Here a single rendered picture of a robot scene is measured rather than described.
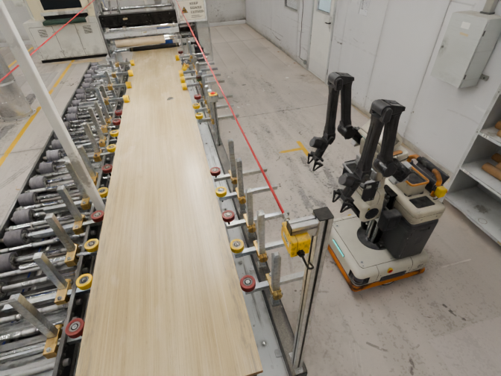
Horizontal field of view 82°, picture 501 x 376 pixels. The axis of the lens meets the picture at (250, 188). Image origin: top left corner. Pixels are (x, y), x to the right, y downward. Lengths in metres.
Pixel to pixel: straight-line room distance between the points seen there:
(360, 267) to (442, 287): 0.78
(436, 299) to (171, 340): 2.11
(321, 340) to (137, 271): 1.41
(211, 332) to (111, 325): 0.47
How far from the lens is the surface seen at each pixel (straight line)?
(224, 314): 1.47
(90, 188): 2.13
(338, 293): 2.62
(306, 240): 0.71
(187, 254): 1.69
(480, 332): 2.87
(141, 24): 5.69
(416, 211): 2.23
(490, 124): 3.36
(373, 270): 2.48
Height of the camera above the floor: 2.21
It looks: 40 degrees down
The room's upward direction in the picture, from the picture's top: 3 degrees counter-clockwise
